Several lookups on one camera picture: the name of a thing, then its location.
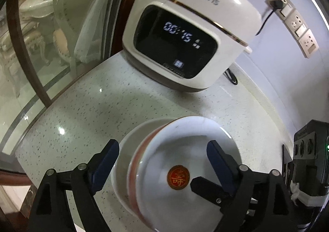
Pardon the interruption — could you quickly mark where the white floral bowl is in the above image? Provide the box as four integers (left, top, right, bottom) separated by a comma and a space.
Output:
112, 118, 243, 223

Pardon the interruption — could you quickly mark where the cream rice cooker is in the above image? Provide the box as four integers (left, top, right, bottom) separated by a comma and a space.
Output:
122, 0, 263, 93

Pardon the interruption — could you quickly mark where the black power cable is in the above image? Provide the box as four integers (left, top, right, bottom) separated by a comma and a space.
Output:
224, 7, 277, 85

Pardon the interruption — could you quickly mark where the white cloth strap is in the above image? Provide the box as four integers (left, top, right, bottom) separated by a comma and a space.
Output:
290, 182, 324, 208

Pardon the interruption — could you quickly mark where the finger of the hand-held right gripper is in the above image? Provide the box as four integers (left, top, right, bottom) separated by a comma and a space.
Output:
190, 177, 232, 207

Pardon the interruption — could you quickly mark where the brown glass door frame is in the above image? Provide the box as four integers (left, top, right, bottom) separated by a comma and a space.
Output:
6, 0, 53, 107

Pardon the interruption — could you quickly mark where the cream dining chair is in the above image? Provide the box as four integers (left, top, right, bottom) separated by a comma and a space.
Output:
0, 20, 50, 96
53, 0, 111, 68

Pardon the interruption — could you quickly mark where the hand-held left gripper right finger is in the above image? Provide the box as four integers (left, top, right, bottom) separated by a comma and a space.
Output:
206, 140, 296, 232

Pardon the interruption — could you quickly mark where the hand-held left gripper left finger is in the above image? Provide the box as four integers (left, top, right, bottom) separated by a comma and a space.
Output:
28, 139, 120, 232

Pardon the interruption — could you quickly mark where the cream dining table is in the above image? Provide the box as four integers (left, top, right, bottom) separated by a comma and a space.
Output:
19, 0, 59, 20

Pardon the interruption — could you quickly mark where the white sheer cloth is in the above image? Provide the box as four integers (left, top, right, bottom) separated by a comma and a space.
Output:
74, 0, 114, 64

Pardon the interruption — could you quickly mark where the dark wooden frame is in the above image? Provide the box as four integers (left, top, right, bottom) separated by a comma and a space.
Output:
104, 0, 152, 61

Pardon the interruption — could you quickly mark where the red-banded white bowl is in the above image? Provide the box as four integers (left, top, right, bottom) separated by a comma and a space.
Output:
127, 116, 243, 232

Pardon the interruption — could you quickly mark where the black power plug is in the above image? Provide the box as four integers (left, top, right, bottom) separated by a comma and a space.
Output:
269, 0, 286, 10

